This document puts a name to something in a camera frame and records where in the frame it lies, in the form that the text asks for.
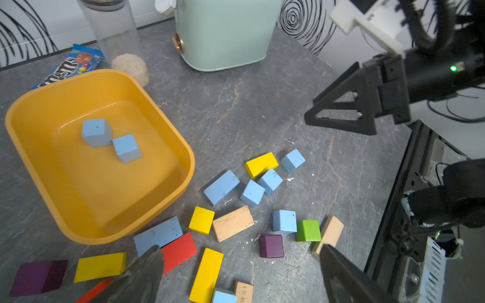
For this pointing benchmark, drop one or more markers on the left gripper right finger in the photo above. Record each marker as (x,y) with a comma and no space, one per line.
(344,282)

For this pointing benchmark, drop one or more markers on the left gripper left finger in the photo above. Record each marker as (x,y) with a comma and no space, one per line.
(139,283)

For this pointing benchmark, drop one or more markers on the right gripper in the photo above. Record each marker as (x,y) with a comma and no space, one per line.
(351,103)

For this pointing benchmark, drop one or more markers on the blue cube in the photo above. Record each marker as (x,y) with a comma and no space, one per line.
(292,161)
(97,132)
(270,181)
(223,296)
(127,148)
(252,194)
(284,221)

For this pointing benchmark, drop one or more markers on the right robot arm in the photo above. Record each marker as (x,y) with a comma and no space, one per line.
(413,67)

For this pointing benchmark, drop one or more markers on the small red cube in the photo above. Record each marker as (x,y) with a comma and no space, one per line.
(94,292)

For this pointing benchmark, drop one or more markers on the red flat block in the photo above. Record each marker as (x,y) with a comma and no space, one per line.
(178,251)

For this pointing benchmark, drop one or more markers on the long blue block left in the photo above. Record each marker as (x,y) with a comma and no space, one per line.
(160,235)

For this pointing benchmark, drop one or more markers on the long blue block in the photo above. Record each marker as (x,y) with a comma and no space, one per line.
(160,235)
(221,187)

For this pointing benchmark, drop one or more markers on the yellow wedge block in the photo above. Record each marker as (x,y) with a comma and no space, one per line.
(102,266)

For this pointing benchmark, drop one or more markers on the tan wooden block front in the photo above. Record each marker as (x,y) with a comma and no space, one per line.
(331,233)

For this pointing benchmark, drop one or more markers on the tan wooden block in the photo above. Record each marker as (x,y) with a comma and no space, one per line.
(331,233)
(244,292)
(233,223)

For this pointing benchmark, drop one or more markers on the long yellow block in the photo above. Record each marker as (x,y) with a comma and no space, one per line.
(207,275)

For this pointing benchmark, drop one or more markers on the green cube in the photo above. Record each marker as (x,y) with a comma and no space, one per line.
(308,231)

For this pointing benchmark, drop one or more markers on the purple cube lower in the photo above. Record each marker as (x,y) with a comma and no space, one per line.
(271,246)

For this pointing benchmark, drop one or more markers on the small yellow cube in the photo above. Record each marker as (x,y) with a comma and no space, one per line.
(201,220)

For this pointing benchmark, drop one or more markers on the tan wooden block lower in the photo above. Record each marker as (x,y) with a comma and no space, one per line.
(244,292)

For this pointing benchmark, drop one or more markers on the purple cube near tub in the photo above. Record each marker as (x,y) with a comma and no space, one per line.
(38,278)

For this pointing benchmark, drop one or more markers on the tan wooden block centre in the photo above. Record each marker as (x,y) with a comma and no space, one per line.
(233,223)

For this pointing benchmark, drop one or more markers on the yellow plastic tub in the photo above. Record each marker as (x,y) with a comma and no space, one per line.
(93,197)

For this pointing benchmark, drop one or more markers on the long blue block centre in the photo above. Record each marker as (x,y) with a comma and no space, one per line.
(221,187)

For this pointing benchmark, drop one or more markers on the yellow block right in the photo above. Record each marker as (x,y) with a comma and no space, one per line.
(260,165)

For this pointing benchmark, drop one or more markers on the mint green toaster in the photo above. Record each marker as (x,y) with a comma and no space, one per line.
(217,35)

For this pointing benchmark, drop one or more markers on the blue candy packet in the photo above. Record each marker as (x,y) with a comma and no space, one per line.
(80,60)

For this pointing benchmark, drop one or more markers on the clear plastic jar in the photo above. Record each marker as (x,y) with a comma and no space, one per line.
(116,34)

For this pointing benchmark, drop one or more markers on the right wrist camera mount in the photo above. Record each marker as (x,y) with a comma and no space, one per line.
(382,21)

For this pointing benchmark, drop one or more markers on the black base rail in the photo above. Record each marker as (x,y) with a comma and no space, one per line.
(397,255)

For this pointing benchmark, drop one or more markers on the white slotted cable duct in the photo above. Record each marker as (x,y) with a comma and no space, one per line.
(432,280)

